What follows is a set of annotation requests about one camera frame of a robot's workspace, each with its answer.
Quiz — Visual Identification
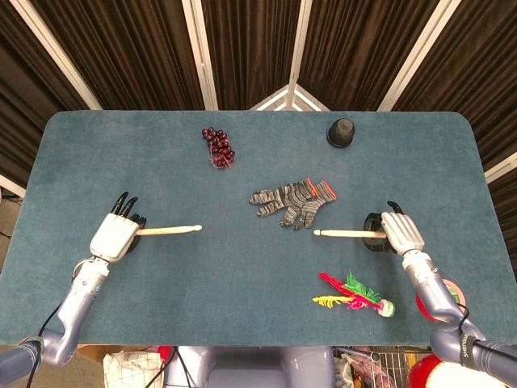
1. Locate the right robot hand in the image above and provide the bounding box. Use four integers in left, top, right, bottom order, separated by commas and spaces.
363, 200, 427, 258

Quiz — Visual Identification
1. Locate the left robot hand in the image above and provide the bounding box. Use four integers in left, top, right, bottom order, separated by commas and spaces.
89, 192, 148, 264

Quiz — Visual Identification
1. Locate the wooden drumstick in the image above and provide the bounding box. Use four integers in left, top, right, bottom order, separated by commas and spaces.
136, 224, 203, 236
313, 229, 388, 239

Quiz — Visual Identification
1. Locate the red tape roll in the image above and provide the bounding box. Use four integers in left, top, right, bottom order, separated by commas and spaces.
415, 277, 468, 323

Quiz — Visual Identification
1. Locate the colourful feather shuttlecock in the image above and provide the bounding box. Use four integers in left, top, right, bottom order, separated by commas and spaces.
312, 272, 397, 319

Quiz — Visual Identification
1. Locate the grey striped knit glove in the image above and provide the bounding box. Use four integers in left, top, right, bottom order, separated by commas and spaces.
248, 177, 316, 218
280, 180, 338, 231

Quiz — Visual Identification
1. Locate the cardboard box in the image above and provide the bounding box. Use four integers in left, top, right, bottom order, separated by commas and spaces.
76, 345, 158, 367

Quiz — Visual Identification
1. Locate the black faceted cup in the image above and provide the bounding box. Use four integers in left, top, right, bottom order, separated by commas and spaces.
326, 117, 357, 149

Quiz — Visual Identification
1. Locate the blue table mat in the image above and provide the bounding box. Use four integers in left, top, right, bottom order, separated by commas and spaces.
11, 110, 517, 348

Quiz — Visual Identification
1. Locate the white checked bag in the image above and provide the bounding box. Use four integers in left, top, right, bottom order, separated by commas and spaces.
103, 349, 165, 388

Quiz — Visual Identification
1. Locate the red grape bunch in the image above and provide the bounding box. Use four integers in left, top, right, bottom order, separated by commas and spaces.
201, 127, 237, 170

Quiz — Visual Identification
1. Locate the red and white ball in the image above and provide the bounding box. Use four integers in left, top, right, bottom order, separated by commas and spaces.
407, 351, 477, 388

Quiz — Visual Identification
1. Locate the lavender robot torso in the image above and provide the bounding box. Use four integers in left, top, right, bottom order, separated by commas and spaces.
177, 345, 336, 388

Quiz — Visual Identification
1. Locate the brown curtain folding screen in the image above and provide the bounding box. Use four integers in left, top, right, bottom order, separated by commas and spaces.
0, 0, 517, 203

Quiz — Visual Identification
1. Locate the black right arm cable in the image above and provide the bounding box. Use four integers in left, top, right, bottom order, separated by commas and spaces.
455, 303, 517, 353

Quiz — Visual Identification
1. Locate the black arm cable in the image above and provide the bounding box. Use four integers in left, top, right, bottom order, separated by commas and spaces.
455, 303, 517, 353
26, 258, 98, 388

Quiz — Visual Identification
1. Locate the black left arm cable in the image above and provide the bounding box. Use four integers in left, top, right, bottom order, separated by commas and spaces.
26, 258, 98, 388

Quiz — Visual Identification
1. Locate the metal wire basket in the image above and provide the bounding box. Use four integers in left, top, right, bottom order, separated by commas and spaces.
334, 346, 431, 388

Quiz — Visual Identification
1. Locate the black torso cable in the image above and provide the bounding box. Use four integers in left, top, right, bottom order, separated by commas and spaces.
149, 346, 191, 388

